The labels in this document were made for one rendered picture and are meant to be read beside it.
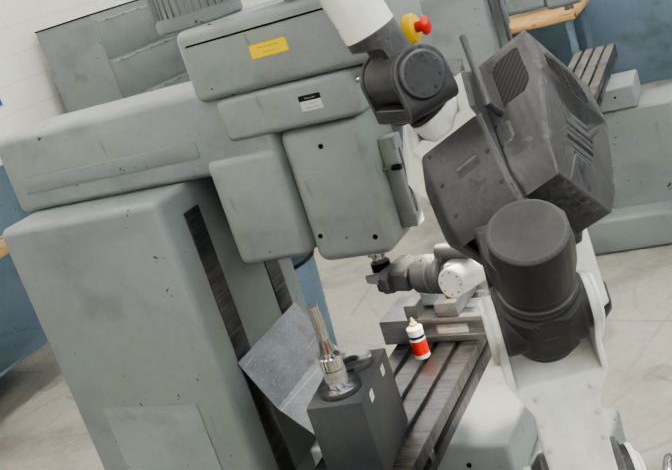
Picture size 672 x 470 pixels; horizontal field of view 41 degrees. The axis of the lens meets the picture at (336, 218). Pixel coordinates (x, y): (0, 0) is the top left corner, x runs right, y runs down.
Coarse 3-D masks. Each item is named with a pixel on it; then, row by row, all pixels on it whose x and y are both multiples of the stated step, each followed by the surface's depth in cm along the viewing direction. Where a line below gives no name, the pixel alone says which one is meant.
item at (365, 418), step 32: (352, 352) 194; (384, 352) 194; (320, 384) 188; (352, 384) 181; (384, 384) 190; (320, 416) 179; (352, 416) 177; (384, 416) 186; (320, 448) 182; (352, 448) 180; (384, 448) 182
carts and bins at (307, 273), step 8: (304, 256) 460; (312, 256) 439; (296, 264) 426; (304, 264) 431; (312, 264) 438; (296, 272) 427; (304, 272) 431; (312, 272) 437; (304, 280) 431; (312, 280) 436; (320, 280) 447; (304, 288) 432; (312, 288) 436; (320, 288) 444; (304, 296) 432; (312, 296) 436; (320, 296) 442; (320, 304) 441; (328, 312) 451; (328, 320) 448; (328, 328) 447; (336, 344) 455
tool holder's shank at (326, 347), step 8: (312, 304) 178; (312, 312) 177; (320, 312) 178; (312, 320) 177; (320, 320) 177; (320, 328) 178; (320, 336) 178; (328, 336) 179; (320, 344) 179; (328, 344) 179; (320, 352) 180; (328, 352) 179
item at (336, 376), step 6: (342, 360) 180; (324, 366) 179; (330, 366) 179; (336, 366) 179; (342, 366) 180; (324, 372) 180; (330, 372) 179; (336, 372) 179; (342, 372) 180; (330, 378) 180; (336, 378) 180; (342, 378) 180; (348, 378) 182; (330, 384) 180; (336, 384) 180; (342, 384) 180
